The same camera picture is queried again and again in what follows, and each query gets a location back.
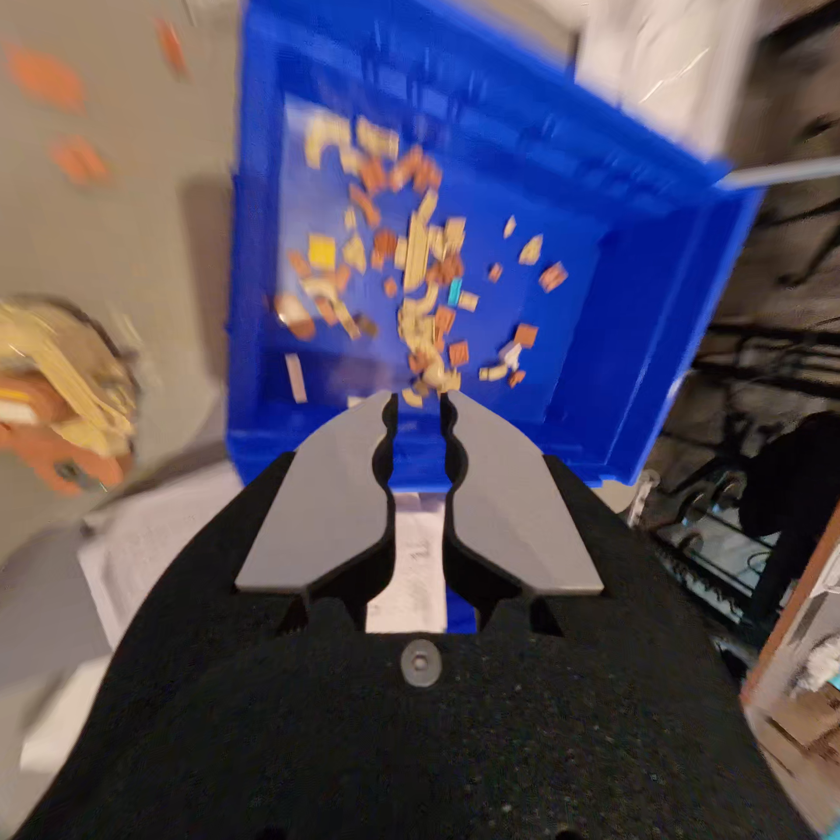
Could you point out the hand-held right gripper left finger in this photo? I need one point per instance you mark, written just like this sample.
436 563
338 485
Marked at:
315 512

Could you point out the white printed paper sheet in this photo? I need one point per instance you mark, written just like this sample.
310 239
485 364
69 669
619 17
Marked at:
151 544

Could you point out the square orange brick plate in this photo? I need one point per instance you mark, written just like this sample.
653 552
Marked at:
79 161

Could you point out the pile of small toy bricks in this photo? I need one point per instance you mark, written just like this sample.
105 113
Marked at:
420 262

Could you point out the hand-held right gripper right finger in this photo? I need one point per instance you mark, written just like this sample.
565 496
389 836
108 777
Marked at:
518 512

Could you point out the dark cluttered shelf rack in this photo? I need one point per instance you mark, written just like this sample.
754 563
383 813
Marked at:
754 328

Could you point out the long orange brick plate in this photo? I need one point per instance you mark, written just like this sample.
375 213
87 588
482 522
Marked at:
46 75

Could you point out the grey desk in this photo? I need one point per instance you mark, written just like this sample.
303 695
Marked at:
118 249

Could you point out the small orange brick plate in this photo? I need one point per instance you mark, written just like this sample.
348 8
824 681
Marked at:
172 46

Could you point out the tan brick model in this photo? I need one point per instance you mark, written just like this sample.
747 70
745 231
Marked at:
65 367

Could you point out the blue plastic bin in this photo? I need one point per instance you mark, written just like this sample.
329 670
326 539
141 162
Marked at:
643 295

